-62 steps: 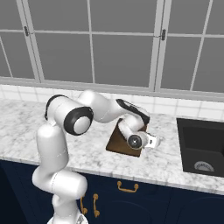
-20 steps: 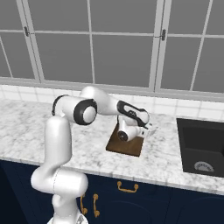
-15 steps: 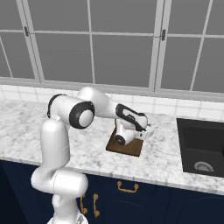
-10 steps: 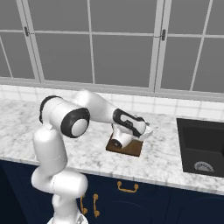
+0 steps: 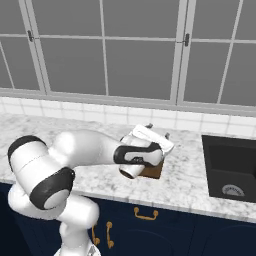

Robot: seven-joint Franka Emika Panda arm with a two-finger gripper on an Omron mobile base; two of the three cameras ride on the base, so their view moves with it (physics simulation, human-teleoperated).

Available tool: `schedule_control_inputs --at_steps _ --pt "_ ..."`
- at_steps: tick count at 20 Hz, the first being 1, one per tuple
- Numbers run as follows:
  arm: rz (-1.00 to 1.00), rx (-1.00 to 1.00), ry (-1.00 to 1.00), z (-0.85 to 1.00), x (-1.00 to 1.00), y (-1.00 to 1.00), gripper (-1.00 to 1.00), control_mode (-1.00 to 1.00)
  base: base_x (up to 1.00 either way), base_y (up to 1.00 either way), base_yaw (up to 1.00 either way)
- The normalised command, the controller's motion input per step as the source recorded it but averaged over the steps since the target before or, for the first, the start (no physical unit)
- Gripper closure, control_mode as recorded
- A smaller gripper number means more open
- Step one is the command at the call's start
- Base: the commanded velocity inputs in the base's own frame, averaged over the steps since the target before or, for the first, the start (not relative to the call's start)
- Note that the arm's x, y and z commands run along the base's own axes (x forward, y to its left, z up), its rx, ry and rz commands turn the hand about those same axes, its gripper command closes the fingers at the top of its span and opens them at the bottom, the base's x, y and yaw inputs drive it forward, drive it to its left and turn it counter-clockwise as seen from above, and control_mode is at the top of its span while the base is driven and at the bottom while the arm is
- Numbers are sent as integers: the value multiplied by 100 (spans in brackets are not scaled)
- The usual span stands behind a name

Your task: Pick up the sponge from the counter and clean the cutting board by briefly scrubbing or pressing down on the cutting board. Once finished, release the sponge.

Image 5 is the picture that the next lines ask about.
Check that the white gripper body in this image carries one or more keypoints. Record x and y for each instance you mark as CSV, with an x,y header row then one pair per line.
x,y
151,137

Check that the black sink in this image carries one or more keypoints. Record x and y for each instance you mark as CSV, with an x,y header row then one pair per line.
x,y
230,166

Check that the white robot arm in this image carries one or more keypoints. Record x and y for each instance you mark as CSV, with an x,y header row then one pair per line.
x,y
83,150

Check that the navy drawer front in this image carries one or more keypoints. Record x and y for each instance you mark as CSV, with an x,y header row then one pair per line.
x,y
173,216

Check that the brown wooden cutting board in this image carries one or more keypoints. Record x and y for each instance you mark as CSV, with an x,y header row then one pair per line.
x,y
154,170

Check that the grey framed window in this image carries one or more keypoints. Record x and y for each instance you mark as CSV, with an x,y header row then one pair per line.
x,y
133,50

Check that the navy cupboard door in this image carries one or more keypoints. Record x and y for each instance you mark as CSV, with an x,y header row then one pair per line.
x,y
230,238
6,216
146,241

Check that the black window latch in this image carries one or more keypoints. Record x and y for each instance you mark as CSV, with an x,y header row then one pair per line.
x,y
186,39
30,35

